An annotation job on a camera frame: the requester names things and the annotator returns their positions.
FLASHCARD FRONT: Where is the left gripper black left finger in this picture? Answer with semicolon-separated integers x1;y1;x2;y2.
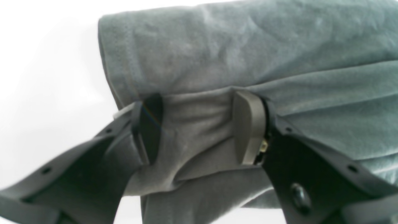
0;94;163;224

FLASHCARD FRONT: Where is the dark grey T-shirt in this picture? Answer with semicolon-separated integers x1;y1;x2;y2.
98;0;398;224

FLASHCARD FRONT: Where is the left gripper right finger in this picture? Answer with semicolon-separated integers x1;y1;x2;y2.
233;90;397;224

